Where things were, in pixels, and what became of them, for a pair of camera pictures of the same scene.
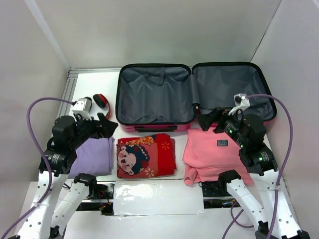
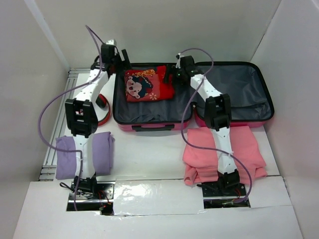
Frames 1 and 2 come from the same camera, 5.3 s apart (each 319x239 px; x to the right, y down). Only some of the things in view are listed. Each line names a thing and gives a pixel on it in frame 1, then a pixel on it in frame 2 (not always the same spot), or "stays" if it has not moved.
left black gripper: x=105 y=130 to x=127 y=65
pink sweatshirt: x=207 y=154 stays
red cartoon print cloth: x=146 y=157 to x=148 y=85
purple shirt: x=95 y=156 stays
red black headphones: x=101 y=101 stays
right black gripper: x=216 y=119 to x=175 y=75
